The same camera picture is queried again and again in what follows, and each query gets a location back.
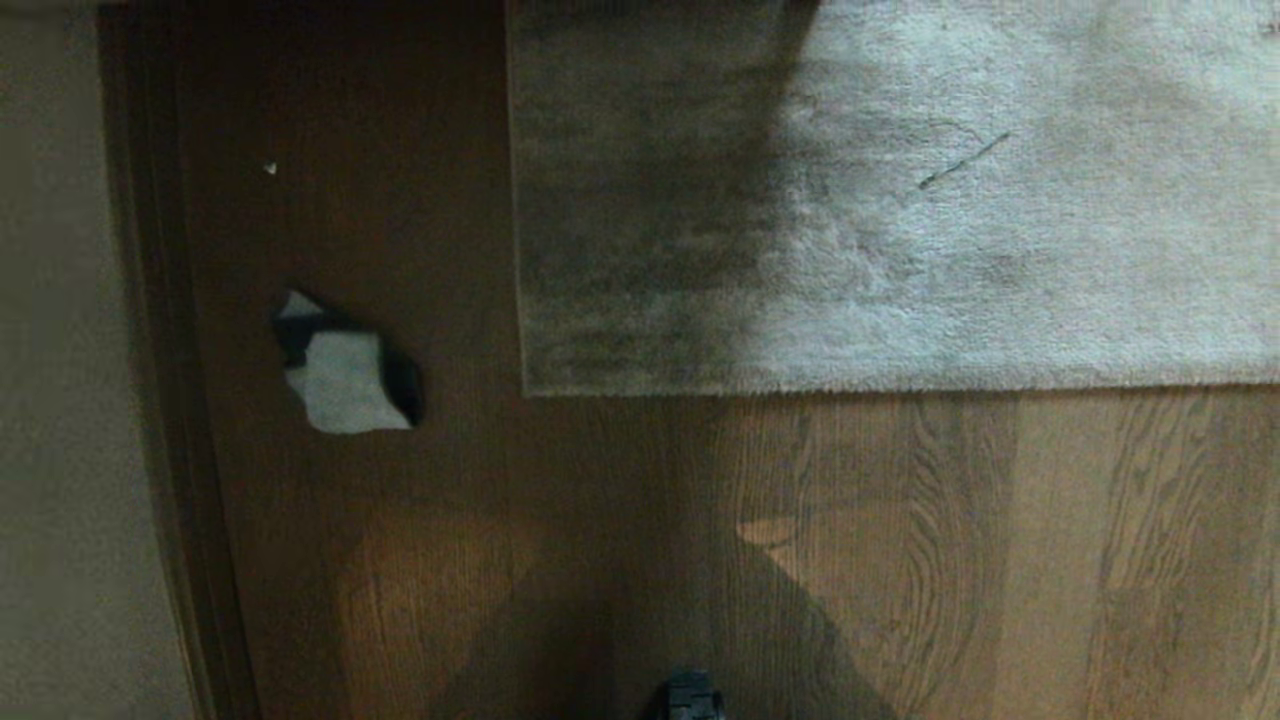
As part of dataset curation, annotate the dark wooden baseboard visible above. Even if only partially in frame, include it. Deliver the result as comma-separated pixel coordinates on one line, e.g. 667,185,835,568
96,3,263,720

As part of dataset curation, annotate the grey shaggy rug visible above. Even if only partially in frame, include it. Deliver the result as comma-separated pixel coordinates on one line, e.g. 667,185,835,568
505,0,1280,398

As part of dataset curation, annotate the white and black cloth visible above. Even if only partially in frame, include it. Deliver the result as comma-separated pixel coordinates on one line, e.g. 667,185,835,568
272,290,424,435

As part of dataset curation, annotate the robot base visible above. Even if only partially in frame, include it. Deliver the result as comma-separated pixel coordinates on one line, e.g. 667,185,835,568
655,670,725,720

